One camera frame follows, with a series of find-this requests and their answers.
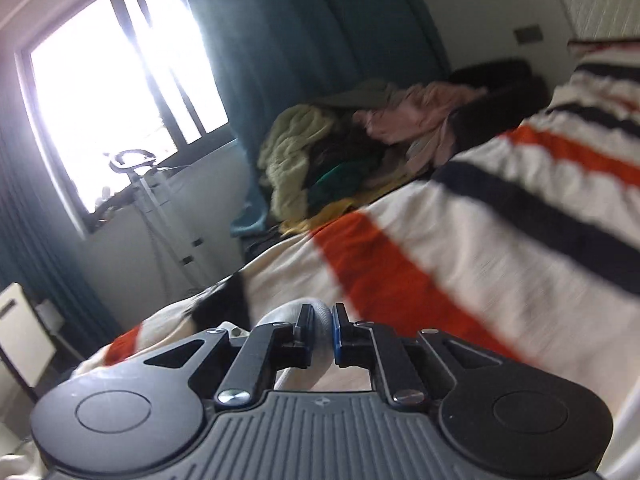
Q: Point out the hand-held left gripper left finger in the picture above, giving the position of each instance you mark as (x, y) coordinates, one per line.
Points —
(302, 326)

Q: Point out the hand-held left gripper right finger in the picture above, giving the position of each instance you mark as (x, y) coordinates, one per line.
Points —
(338, 336)

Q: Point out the white pants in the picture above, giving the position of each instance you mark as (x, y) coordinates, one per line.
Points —
(320, 321)

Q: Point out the dark patterned clothes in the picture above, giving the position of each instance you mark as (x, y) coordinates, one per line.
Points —
(345, 142)

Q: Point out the yellow cloth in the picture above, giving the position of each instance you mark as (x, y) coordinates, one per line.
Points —
(325, 212)

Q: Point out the green garment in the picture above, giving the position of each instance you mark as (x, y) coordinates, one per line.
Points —
(345, 180)

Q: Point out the striped orange black white blanket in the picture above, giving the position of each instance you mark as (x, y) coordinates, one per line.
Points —
(465, 240)

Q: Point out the yellow-green knit blanket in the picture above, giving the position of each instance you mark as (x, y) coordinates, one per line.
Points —
(295, 150)

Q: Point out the white garment steamer stand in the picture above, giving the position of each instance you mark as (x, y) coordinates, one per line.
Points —
(145, 190)

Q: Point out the pink garment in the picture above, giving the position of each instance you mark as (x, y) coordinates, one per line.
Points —
(415, 115)

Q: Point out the olive grey garment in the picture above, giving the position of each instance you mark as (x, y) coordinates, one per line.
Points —
(360, 94)

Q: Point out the white panel heater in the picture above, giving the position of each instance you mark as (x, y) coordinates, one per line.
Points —
(22, 335)

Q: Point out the narrow teal curtain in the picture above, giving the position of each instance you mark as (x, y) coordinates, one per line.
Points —
(35, 240)

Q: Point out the black sofa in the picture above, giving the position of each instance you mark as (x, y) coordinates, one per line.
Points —
(500, 95)

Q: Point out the wide teal curtain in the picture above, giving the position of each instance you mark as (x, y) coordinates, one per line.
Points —
(310, 35)

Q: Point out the black framed window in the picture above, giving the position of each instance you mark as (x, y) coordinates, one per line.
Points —
(115, 90)

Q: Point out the white quilted headboard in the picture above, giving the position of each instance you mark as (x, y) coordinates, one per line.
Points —
(600, 0)

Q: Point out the dark wall switch plate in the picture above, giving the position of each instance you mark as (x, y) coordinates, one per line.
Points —
(528, 34)

